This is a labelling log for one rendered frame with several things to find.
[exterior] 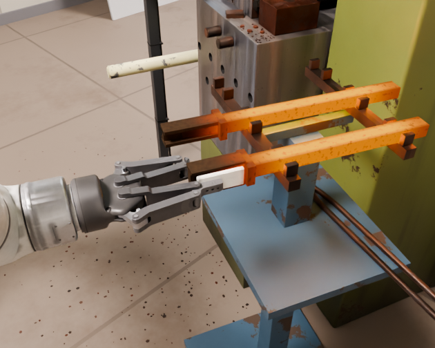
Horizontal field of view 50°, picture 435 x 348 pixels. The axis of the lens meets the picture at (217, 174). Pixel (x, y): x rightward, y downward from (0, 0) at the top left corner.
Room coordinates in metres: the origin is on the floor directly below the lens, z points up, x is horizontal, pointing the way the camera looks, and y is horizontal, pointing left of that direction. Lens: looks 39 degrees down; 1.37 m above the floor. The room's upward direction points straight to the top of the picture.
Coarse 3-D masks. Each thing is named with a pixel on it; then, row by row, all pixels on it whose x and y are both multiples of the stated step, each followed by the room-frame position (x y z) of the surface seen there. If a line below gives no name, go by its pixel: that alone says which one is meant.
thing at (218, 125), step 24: (312, 96) 0.73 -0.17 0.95; (336, 96) 0.73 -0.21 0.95; (360, 96) 0.73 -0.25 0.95; (384, 96) 0.75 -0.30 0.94; (192, 120) 0.65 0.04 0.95; (216, 120) 0.65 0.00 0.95; (240, 120) 0.65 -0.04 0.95; (264, 120) 0.67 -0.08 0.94; (288, 120) 0.68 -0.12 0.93; (168, 144) 0.61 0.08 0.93
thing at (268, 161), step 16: (368, 128) 0.63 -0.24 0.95; (384, 128) 0.63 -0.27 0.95; (400, 128) 0.63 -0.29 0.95; (416, 128) 0.63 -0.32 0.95; (304, 144) 0.58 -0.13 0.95; (320, 144) 0.58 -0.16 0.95; (336, 144) 0.58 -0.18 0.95; (352, 144) 0.59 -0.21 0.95; (368, 144) 0.60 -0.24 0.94; (384, 144) 0.61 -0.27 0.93; (208, 160) 0.53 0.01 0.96; (224, 160) 0.53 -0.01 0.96; (240, 160) 0.53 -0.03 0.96; (256, 160) 0.54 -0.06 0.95; (272, 160) 0.54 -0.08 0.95; (288, 160) 0.55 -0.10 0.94; (304, 160) 0.56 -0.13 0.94; (320, 160) 0.57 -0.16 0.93; (192, 176) 0.51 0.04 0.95; (256, 176) 0.53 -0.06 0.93
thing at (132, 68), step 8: (160, 56) 1.55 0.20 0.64; (168, 56) 1.55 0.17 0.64; (176, 56) 1.56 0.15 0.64; (184, 56) 1.56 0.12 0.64; (192, 56) 1.57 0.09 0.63; (120, 64) 1.48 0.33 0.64; (128, 64) 1.49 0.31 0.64; (136, 64) 1.49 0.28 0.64; (144, 64) 1.50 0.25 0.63; (152, 64) 1.51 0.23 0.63; (160, 64) 1.52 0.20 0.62; (168, 64) 1.53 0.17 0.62; (176, 64) 1.55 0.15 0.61; (184, 64) 1.57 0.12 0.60; (112, 72) 1.45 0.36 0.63; (120, 72) 1.46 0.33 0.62; (128, 72) 1.47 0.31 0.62; (136, 72) 1.49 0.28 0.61
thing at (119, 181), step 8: (184, 160) 0.54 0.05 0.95; (160, 168) 0.52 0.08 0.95; (168, 168) 0.52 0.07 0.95; (176, 168) 0.52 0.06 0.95; (184, 168) 0.53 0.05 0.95; (120, 176) 0.50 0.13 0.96; (128, 176) 0.50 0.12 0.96; (136, 176) 0.50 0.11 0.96; (144, 176) 0.50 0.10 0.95; (152, 176) 0.51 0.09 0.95; (160, 176) 0.51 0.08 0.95; (168, 176) 0.52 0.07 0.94; (176, 176) 0.52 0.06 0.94; (184, 176) 0.53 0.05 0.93; (120, 184) 0.49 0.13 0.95; (144, 184) 0.50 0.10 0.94; (152, 184) 0.51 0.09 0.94; (160, 184) 0.51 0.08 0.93; (168, 184) 0.52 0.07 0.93
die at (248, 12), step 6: (228, 0) 1.32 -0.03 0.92; (234, 0) 1.28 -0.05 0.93; (240, 0) 1.25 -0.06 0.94; (246, 0) 1.21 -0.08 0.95; (252, 0) 1.19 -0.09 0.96; (330, 0) 1.28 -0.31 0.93; (336, 0) 1.29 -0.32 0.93; (240, 6) 1.24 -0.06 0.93; (246, 6) 1.21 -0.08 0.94; (252, 6) 1.19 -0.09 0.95; (246, 12) 1.21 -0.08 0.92; (252, 12) 1.19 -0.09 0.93; (258, 12) 1.19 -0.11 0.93; (252, 18) 1.19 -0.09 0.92
